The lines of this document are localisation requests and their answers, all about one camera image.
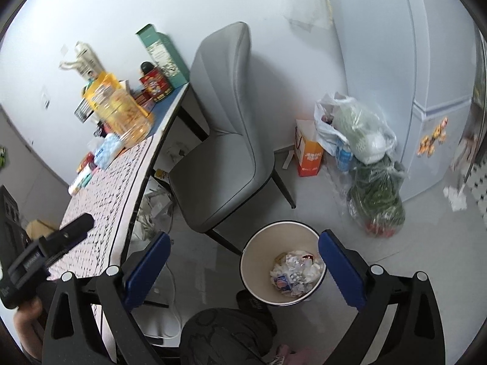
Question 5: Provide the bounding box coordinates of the blue bottle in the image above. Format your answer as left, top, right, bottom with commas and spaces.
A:
335, 141, 354, 172

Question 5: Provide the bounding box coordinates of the clear bag of green vegetables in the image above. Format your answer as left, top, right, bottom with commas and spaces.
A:
346, 156, 406, 238

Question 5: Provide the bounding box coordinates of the white tissue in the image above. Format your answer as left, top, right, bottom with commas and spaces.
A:
443, 184, 468, 211

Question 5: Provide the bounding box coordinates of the green box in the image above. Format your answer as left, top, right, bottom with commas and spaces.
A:
136, 24, 191, 89

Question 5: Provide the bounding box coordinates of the small cardboard box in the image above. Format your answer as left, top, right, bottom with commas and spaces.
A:
26, 218, 58, 240

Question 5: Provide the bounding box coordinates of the clear plastic bottle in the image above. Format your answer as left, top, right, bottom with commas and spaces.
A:
91, 80, 155, 147

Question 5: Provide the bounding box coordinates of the grey padded chair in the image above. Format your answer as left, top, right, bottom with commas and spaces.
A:
167, 22, 297, 255

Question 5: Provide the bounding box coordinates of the white refrigerator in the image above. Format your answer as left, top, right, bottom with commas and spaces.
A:
335, 0, 480, 202

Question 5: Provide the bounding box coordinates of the pile of white paper scraps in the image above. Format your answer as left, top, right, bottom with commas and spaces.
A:
137, 186, 176, 236

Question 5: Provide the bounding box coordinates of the beige paper bag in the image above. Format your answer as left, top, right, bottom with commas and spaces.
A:
59, 42, 103, 80

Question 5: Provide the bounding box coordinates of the black wire rack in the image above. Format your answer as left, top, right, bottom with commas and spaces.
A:
74, 99, 92, 122

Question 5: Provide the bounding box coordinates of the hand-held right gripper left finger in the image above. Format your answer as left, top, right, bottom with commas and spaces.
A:
40, 231, 172, 365

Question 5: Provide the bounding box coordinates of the patterned pink tablecloth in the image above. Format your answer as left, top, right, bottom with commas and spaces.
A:
46, 133, 156, 282

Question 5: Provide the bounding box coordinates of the person's left hand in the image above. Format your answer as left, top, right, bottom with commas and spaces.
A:
15, 298, 45, 355

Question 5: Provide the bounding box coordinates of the person's leg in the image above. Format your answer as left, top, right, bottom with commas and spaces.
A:
179, 308, 275, 365

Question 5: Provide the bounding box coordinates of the white plastic bag of produce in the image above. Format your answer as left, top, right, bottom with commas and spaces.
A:
314, 92, 396, 164

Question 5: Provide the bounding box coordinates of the white appliance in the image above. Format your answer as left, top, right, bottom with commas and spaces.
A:
145, 259, 191, 346

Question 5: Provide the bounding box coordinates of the pile of waste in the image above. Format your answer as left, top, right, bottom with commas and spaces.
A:
269, 250, 324, 297

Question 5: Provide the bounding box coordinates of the cream waste bin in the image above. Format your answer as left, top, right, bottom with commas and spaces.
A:
239, 221, 328, 305

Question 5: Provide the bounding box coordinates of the white table with black legs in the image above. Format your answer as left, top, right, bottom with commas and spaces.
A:
46, 82, 210, 286

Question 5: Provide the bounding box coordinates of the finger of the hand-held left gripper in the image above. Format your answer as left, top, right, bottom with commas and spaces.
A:
38, 214, 95, 270

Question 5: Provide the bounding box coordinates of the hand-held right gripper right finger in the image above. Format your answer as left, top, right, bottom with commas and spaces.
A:
318, 229, 446, 365

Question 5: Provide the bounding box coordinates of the black slipper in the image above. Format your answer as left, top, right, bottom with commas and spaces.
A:
236, 289, 278, 335

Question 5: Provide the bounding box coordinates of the yellow snack bag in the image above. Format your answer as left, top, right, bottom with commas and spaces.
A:
82, 72, 126, 118

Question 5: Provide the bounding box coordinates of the clear plastic sheet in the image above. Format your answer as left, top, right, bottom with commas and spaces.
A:
282, 0, 335, 31

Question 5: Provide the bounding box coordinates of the orange fridge sticker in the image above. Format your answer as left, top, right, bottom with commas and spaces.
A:
418, 117, 450, 157

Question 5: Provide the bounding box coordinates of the red tin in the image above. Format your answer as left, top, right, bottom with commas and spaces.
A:
139, 68, 173, 101

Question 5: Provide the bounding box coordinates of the long white box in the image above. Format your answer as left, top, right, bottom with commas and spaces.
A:
68, 171, 94, 196

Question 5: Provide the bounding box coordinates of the orange paper bag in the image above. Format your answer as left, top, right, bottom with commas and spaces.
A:
295, 119, 324, 177

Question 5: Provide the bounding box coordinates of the blue and white tissue pack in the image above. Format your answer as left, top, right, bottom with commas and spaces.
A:
93, 133, 126, 170

